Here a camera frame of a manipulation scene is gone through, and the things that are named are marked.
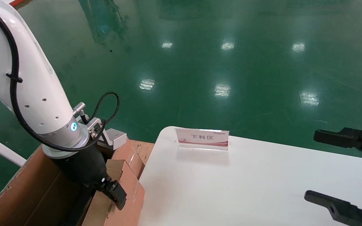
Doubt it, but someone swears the braided black cable with plug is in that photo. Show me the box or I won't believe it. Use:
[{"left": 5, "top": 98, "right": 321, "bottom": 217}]
[{"left": 73, "top": 92, "right": 120, "bottom": 126}]

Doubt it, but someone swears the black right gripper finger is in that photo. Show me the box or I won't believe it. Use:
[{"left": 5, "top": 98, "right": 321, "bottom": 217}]
[
  {"left": 314, "top": 126, "right": 362, "bottom": 164},
  {"left": 304, "top": 190, "right": 362, "bottom": 226}
]

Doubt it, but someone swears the large cardboard box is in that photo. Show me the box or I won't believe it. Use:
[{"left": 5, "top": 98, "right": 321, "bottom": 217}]
[{"left": 0, "top": 140, "right": 155, "bottom": 226}]

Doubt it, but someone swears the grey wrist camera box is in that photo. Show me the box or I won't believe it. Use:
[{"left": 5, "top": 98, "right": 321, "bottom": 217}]
[{"left": 105, "top": 128, "right": 127, "bottom": 150}]

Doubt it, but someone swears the white tube rail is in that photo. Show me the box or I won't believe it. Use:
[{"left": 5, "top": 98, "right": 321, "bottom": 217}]
[{"left": 0, "top": 131, "right": 27, "bottom": 167}]

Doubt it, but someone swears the smooth black cable yellow label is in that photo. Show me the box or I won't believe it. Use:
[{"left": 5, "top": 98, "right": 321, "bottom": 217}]
[{"left": 0, "top": 0, "right": 107, "bottom": 153}]

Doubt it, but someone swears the clear acrylic sign holder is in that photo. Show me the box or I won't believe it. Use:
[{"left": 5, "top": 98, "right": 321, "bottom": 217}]
[{"left": 175, "top": 127, "right": 230, "bottom": 152}]

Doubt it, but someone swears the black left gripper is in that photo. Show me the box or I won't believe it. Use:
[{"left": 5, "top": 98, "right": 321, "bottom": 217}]
[{"left": 51, "top": 141, "right": 127, "bottom": 211}]

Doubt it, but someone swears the silver camera mount bracket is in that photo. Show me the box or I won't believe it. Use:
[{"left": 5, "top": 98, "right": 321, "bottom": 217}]
[{"left": 80, "top": 117, "right": 114, "bottom": 148}]

